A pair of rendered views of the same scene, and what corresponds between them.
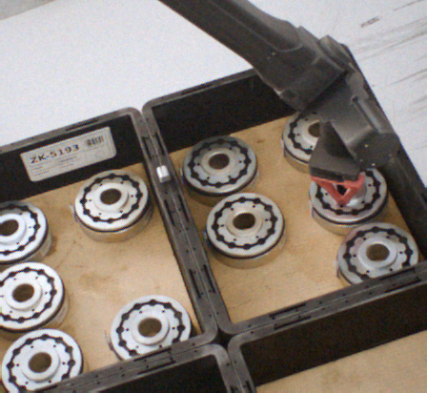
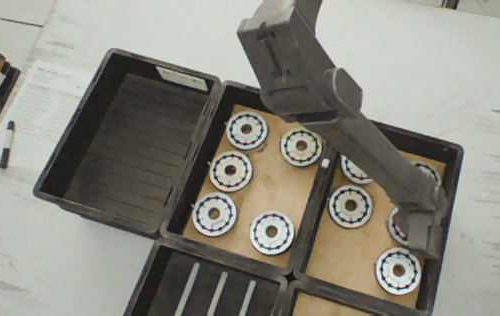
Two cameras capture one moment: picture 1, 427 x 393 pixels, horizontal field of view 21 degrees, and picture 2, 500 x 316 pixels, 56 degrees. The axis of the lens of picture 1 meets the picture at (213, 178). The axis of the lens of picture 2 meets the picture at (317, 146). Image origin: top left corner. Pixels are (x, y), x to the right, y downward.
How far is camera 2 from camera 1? 69 cm
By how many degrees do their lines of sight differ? 22
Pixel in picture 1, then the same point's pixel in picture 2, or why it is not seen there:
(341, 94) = (425, 217)
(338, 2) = (491, 89)
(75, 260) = (267, 164)
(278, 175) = not seen: hidden behind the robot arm
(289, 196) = (383, 200)
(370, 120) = (429, 241)
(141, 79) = (371, 67)
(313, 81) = (413, 205)
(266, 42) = (395, 187)
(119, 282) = (278, 190)
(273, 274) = (347, 238)
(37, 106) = not seen: hidden behind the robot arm
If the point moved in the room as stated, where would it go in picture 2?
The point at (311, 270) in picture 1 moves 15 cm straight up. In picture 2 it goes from (365, 249) to (374, 238)
